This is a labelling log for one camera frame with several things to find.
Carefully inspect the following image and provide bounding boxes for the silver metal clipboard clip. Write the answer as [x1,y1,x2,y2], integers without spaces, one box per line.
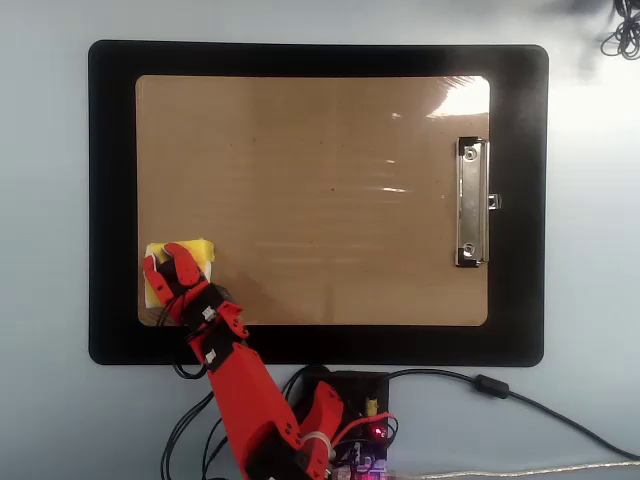
[453,135,504,269]

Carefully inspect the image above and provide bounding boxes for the silver braided USB cable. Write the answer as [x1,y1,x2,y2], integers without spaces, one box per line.
[392,459,640,480]

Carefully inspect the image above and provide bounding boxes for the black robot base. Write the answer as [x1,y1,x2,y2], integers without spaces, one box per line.
[286,368,392,462]

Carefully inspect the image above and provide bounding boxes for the black rectangular mat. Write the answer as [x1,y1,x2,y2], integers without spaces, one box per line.
[87,39,551,369]

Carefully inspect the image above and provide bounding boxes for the controller circuit board with LED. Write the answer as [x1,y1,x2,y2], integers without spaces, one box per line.
[329,419,399,480]

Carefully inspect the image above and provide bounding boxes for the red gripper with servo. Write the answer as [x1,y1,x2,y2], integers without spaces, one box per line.
[142,242,212,315]

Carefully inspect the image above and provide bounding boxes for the black coiled cable bundle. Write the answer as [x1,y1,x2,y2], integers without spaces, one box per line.
[599,0,640,61]

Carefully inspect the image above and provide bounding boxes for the thin black servo wires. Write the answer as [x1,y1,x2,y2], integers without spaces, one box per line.
[154,293,237,480]

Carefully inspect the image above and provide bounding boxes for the brown clipboard board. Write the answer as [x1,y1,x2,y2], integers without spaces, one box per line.
[134,74,492,328]

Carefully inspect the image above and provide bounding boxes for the red wire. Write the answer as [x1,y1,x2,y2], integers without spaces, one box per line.
[331,411,397,447]

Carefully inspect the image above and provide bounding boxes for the black power cable with ferrite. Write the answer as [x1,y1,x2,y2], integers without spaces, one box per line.
[383,368,640,461]

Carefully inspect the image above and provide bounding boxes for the yellow sponge with black knob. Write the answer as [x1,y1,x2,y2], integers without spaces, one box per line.
[142,238,218,308]

